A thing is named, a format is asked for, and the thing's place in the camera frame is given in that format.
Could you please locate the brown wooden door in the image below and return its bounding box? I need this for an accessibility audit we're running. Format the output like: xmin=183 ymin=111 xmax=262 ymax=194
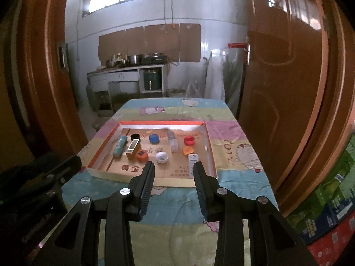
xmin=239 ymin=0 xmax=330 ymax=189

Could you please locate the clear plastic wrapped panel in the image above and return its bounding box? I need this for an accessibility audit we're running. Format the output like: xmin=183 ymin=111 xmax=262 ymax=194
xmin=222 ymin=48 xmax=246 ymax=117

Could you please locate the wooden door frame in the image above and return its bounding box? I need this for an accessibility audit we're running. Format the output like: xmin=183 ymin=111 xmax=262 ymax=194
xmin=17 ymin=0 xmax=355 ymax=217

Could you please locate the white kitchen counter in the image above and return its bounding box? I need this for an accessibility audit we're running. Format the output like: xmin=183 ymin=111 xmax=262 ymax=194
xmin=87 ymin=64 xmax=167 ymax=108

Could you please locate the small white box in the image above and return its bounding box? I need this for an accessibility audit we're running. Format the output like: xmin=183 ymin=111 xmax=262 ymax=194
xmin=188 ymin=154 xmax=199 ymax=176

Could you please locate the red carton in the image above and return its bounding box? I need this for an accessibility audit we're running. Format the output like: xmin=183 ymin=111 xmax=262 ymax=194
xmin=308 ymin=222 xmax=355 ymax=266

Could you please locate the small clear plastic bag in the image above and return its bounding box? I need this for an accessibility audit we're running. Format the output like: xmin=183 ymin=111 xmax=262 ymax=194
xmin=186 ymin=82 xmax=203 ymax=98

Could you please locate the cartoon printed tablecloth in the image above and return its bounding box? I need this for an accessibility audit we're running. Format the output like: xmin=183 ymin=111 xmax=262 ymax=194
xmin=59 ymin=98 xmax=279 ymax=266

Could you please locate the light blue tube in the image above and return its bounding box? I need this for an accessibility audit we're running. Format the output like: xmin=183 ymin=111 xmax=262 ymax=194
xmin=112 ymin=134 xmax=128 ymax=157

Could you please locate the cardboard sheet on wall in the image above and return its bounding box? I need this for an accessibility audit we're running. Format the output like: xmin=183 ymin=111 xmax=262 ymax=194
xmin=98 ymin=23 xmax=201 ymax=63

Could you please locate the black gas stove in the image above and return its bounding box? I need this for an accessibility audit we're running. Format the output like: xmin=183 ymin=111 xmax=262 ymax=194
xmin=141 ymin=53 xmax=168 ymax=64

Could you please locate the gas cylinder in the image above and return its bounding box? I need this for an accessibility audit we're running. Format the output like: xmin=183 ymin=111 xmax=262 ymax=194
xmin=87 ymin=82 xmax=96 ymax=108

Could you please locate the green air fryer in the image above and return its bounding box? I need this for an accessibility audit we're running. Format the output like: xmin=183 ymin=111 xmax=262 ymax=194
xmin=143 ymin=69 xmax=162 ymax=90

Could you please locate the shallow cardboard box tray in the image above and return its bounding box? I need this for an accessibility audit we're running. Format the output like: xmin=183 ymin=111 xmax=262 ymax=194
xmin=87 ymin=120 xmax=218 ymax=188

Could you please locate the blue carton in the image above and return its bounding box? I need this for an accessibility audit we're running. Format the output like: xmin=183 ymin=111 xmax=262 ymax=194
xmin=300 ymin=199 xmax=355 ymax=244

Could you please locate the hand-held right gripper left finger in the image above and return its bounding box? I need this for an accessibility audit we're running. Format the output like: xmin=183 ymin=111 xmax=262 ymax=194
xmin=30 ymin=161 xmax=156 ymax=266

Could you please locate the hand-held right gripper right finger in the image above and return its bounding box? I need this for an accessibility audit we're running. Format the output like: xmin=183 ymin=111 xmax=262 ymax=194
xmin=193 ymin=161 xmax=319 ymax=266

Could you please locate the white plastic bag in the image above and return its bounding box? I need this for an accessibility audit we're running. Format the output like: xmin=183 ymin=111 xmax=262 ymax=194
xmin=205 ymin=51 xmax=225 ymax=100

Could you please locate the round basket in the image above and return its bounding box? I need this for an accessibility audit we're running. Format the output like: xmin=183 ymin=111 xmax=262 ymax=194
xmin=166 ymin=88 xmax=186 ymax=98

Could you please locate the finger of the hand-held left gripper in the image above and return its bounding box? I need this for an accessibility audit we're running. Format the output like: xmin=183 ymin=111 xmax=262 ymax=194
xmin=0 ymin=152 xmax=57 ymax=178
xmin=33 ymin=155 xmax=83 ymax=197

